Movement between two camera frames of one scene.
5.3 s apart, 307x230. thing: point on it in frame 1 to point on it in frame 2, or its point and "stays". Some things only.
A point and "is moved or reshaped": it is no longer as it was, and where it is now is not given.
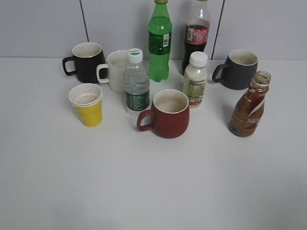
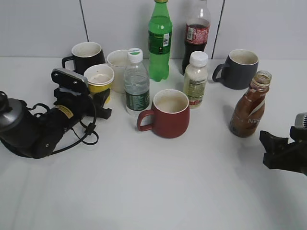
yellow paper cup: x=87 y=98 is moved or reshaped
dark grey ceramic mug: x=238 y=71 stays
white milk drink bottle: x=195 y=78 stays
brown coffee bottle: x=247 y=113 stays
